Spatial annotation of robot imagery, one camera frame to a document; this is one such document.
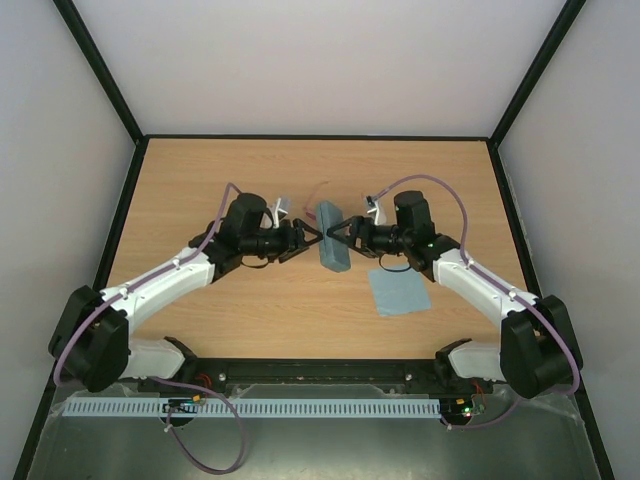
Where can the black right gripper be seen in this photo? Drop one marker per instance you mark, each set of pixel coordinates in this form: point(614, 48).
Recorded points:
point(356, 235)

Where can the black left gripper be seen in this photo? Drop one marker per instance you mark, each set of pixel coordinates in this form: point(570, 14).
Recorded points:
point(290, 243)

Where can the blue cleaning cloth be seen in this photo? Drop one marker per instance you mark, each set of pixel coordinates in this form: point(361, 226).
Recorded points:
point(398, 291)

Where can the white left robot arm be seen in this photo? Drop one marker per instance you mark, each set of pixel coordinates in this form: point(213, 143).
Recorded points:
point(94, 340)

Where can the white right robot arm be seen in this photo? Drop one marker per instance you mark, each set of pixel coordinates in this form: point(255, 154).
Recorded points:
point(533, 354)

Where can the pink sunglasses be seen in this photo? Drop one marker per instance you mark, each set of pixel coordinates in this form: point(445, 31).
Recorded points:
point(309, 205)

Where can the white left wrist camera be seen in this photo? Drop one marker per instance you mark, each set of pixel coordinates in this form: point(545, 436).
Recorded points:
point(279, 210)

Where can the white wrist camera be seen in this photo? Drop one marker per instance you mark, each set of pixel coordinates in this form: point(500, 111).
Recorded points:
point(375, 210)
point(279, 210)

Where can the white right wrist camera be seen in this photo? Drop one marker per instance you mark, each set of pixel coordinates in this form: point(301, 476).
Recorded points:
point(375, 210)

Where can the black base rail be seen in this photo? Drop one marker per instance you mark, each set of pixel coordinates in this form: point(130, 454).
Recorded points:
point(432, 377)

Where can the light blue cable duct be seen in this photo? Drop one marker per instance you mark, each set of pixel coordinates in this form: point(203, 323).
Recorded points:
point(248, 408)

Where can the black frame corner post right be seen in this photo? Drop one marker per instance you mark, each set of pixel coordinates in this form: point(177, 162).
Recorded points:
point(551, 43)

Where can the black frame corner post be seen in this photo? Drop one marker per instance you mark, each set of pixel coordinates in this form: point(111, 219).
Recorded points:
point(551, 43)
point(85, 42)

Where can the black frame corner post left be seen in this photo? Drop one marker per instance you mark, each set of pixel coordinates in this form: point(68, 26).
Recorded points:
point(85, 42)

